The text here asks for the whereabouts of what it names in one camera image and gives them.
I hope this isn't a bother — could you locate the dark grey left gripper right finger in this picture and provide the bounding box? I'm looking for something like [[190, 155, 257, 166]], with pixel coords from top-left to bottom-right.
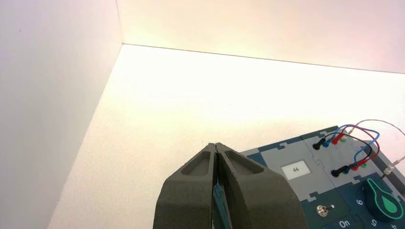
[[217, 143, 309, 229]]

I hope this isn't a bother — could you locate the dark teal and grey task box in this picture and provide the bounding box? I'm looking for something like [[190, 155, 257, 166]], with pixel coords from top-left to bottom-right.
[[213, 125, 405, 229]]

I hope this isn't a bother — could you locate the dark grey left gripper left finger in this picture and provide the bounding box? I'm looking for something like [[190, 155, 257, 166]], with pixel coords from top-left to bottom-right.
[[153, 143, 218, 229]]

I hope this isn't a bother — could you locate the dark rotary knob green pointer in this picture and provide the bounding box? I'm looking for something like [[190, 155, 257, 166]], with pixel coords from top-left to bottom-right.
[[362, 177, 405, 222]]

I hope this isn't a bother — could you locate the white number label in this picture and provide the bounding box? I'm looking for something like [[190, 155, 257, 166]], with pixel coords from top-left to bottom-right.
[[281, 160, 311, 181]]

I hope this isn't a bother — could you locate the silver toggle switch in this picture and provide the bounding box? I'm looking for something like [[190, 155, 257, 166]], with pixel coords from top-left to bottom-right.
[[316, 204, 335, 218]]

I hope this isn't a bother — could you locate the white banana plug cable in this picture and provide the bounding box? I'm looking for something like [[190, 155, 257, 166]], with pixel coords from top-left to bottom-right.
[[348, 119, 405, 177]]

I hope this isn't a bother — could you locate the black banana plug cable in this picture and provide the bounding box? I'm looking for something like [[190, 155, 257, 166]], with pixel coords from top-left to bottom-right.
[[312, 132, 373, 177]]

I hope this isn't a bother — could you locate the blue banana plug cable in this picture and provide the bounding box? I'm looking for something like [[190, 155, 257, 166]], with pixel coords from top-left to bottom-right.
[[322, 124, 380, 174]]

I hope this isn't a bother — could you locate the red banana plug cable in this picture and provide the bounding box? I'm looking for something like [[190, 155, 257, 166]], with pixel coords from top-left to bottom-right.
[[330, 125, 381, 172]]

